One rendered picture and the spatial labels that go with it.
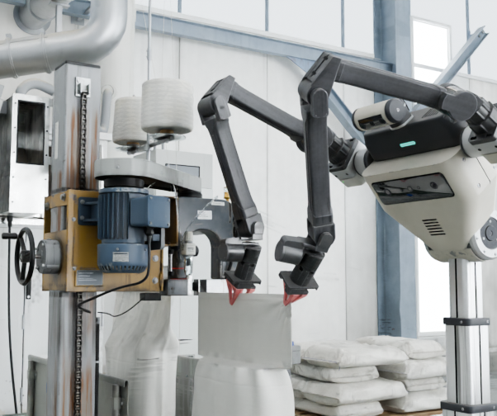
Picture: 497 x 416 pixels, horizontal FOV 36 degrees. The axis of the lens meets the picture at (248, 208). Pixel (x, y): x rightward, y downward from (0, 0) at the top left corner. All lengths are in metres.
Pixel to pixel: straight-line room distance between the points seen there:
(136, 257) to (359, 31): 6.80
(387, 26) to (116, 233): 6.91
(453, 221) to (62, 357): 1.25
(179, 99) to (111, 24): 2.73
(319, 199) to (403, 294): 6.29
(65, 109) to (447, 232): 1.24
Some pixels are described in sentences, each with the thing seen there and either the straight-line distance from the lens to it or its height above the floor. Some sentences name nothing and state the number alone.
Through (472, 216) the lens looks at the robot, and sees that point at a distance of 2.27.
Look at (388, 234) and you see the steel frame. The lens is 8.48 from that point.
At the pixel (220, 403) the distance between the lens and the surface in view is 2.29.
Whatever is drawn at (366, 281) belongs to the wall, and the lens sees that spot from 8.37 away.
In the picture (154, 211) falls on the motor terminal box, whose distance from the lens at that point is 2.22.
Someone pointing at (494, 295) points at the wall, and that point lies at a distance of 9.84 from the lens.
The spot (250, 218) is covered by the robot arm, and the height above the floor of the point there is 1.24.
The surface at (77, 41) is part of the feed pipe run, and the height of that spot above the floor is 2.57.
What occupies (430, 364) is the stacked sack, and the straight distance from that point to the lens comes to 5.67.
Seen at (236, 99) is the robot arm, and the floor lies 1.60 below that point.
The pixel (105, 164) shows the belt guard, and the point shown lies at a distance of 2.27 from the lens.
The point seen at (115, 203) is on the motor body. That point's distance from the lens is 2.27.
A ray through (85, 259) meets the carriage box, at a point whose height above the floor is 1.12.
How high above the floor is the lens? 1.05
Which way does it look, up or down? 6 degrees up
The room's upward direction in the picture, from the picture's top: straight up
